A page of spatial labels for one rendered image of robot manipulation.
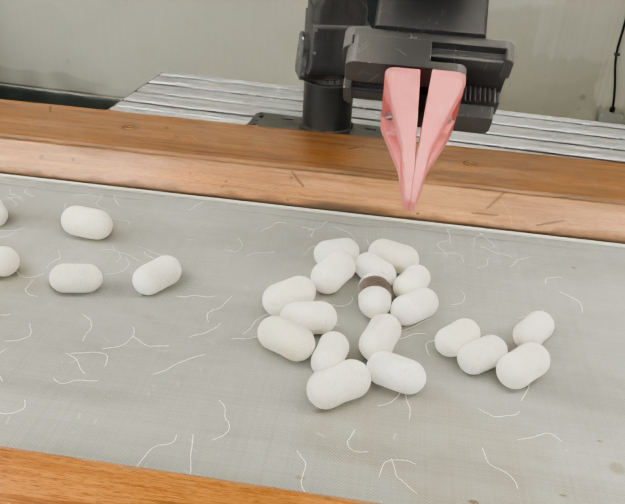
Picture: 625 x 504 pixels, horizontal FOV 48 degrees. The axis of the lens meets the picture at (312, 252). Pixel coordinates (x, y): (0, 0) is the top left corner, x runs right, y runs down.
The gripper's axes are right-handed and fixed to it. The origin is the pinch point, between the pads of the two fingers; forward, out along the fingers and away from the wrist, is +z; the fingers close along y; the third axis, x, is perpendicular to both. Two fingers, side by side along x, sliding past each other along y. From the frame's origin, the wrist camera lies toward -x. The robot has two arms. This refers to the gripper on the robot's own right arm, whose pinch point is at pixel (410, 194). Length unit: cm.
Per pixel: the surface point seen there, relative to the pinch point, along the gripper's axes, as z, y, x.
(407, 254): 1.5, 0.5, 6.2
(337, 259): 3.1, -4.1, 4.5
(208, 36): -132, -70, 168
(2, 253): 6.1, -25.0, 2.3
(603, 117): -115, 67, 168
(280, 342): 10.0, -6.3, -0.4
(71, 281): 7.5, -19.9, 2.0
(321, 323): 8.2, -4.3, 1.3
